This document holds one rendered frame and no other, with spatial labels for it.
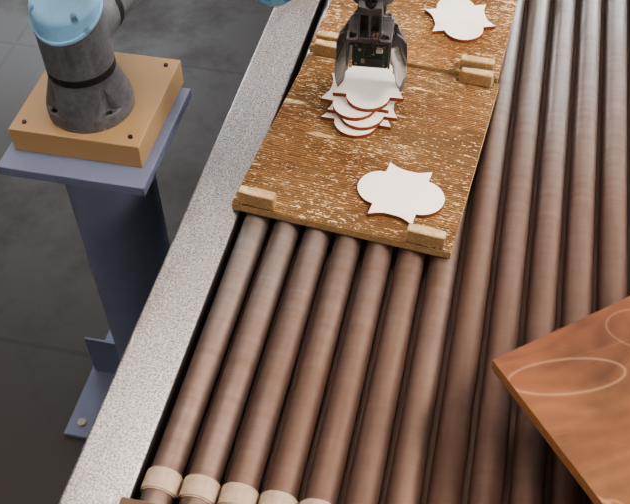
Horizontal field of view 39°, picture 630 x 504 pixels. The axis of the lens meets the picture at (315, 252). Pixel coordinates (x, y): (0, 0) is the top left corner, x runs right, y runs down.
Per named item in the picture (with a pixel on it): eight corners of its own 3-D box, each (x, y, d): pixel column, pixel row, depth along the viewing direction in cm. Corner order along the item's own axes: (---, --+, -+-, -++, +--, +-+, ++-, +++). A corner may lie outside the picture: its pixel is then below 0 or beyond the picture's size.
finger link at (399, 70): (397, 109, 150) (376, 66, 144) (400, 86, 154) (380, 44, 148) (414, 104, 149) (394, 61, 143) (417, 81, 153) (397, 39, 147)
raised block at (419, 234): (404, 242, 135) (406, 230, 133) (407, 233, 136) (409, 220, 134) (443, 251, 134) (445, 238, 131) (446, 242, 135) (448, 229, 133)
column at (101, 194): (64, 435, 219) (-49, 184, 153) (118, 312, 243) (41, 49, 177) (214, 464, 214) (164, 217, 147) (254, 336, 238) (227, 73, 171)
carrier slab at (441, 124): (231, 209, 142) (230, 202, 140) (310, 55, 167) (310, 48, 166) (450, 259, 135) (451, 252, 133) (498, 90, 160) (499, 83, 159)
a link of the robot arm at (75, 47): (30, 74, 148) (7, 5, 138) (69, 27, 156) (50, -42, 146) (95, 89, 146) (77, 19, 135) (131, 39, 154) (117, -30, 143)
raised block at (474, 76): (457, 82, 159) (459, 70, 157) (460, 76, 160) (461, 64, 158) (491, 89, 158) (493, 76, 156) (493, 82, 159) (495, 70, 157)
